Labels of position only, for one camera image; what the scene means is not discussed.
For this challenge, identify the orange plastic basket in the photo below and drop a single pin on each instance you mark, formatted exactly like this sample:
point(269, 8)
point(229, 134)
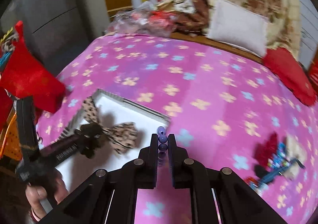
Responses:
point(10, 145)

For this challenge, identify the pink floral bed sheet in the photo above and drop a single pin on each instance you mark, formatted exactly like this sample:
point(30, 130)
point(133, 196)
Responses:
point(221, 106)

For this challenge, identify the striped white tray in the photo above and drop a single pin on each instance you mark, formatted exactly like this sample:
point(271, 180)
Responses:
point(113, 110)

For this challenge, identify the red satin bow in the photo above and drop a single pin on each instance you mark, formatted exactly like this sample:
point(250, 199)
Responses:
point(263, 152)

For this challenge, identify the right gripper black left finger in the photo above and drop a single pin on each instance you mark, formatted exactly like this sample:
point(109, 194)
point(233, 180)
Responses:
point(109, 197)

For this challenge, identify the left hand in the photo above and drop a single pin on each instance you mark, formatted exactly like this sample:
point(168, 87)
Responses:
point(35, 194)

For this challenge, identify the clear plastic bag pile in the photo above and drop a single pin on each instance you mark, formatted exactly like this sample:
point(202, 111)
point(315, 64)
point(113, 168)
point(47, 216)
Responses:
point(145, 19)

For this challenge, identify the cream fluffy scrunchie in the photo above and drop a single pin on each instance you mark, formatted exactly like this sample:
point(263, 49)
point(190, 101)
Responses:
point(294, 149)

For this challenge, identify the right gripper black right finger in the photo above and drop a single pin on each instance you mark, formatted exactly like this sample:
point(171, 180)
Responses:
point(217, 196)

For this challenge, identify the black scrunchie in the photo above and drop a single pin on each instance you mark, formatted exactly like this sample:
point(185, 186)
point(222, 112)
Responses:
point(260, 171)

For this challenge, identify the red gift bag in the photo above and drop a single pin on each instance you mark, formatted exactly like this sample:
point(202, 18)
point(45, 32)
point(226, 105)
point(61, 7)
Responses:
point(25, 76)

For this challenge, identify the white small pillow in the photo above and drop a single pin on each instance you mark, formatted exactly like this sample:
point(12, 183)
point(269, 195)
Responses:
point(234, 25)

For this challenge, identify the grey refrigerator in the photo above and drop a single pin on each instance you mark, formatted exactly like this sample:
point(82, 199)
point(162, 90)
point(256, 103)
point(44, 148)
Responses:
point(53, 30)

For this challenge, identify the red shopping bag right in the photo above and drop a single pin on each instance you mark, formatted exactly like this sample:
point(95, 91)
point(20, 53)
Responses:
point(313, 75)

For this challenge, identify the red ruffled cushion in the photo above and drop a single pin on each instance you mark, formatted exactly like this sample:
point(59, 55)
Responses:
point(281, 62)

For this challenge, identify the blue striped strap watch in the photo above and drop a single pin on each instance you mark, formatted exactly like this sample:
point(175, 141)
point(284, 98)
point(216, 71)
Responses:
point(269, 177)

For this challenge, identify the leopard print bow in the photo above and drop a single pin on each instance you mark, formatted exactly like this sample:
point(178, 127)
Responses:
point(121, 137)

